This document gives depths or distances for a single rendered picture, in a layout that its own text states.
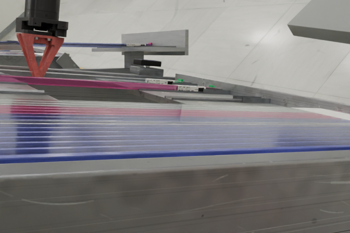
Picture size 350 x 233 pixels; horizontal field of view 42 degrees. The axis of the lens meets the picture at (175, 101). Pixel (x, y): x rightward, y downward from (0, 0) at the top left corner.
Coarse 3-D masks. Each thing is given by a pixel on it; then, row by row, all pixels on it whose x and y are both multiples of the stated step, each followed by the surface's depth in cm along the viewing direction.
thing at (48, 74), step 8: (0, 72) 74; (8, 72) 75; (16, 72) 75; (24, 72) 76; (32, 72) 77; (48, 72) 78; (56, 72) 80; (104, 80) 84; (112, 80) 85; (120, 80) 85; (128, 80) 86; (136, 80) 87; (144, 80) 88; (176, 80) 93
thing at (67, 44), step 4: (36, 44) 107; (40, 44) 108; (44, 44) 108; (64, 44) 111; (68, 44) 112; (72, 44) 112; (76, 44) 113; (80, 44) 113; (84, 44) 114; (88, 44) 115; (92, 44) 115; (96, 44) 116; (100, 44) 116; (104, 44) 117; (108, 44) 118; (112, 44) 118; (116, 44) 119; (120, 44) 120; (124, 44) 120; (148, 44) 124
